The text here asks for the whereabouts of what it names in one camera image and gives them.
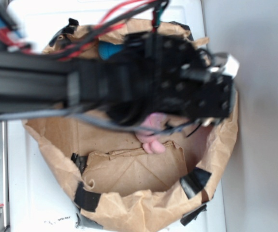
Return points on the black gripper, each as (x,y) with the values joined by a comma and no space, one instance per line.
(188,81)

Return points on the blue rubber ball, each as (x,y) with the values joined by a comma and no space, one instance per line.
(106,49)

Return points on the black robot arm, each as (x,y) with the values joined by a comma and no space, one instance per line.
(36,86)

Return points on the pink plush bunny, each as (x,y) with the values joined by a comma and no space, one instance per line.
(150,143)

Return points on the brown paper bag basket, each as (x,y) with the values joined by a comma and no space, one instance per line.
(116,184)

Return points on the white plastic tray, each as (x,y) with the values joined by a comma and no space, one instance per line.
(37,202)

